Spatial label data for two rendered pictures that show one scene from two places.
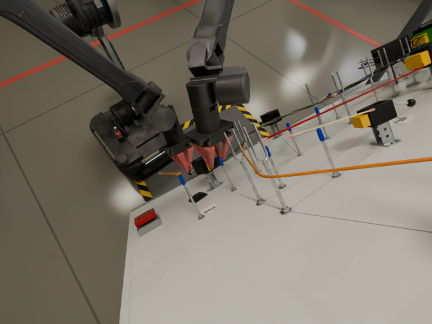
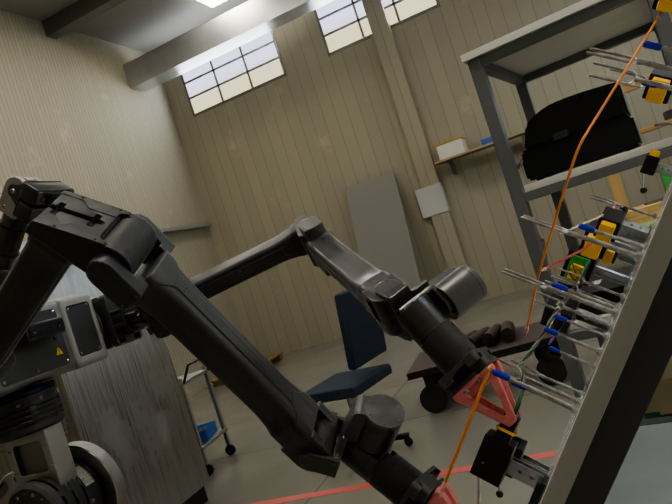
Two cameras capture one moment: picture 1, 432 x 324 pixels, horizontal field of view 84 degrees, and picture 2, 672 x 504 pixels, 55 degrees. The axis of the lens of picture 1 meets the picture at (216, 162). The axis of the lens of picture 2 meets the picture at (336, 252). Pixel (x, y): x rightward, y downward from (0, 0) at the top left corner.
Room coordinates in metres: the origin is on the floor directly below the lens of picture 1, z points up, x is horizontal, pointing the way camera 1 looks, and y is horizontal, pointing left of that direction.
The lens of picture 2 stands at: (-0.37, 0.53, 1.43)
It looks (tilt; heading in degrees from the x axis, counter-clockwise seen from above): 0 degrees down; 332
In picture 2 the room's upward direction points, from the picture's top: 18 degrees counter-clockwise
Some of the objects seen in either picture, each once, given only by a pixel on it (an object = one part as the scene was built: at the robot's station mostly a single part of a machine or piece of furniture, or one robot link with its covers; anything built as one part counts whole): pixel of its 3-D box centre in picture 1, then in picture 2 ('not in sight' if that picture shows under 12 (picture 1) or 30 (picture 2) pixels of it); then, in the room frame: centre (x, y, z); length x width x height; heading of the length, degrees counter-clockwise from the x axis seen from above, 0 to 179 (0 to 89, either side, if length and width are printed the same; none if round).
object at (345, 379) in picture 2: not in sight; (346, 376); (3.76, -1.47, 0.59); 0.69 x 0.65 x 1.18; 47
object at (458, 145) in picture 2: not in sight; (452, 149); (7.39, -6.21, 2.47); 0.44 x 0.37 x 0.24; 40
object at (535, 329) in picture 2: not in sight; (482, 322); (3.79, -2.81, 0.54); 1.35 x 0.78 x 1.08; 42
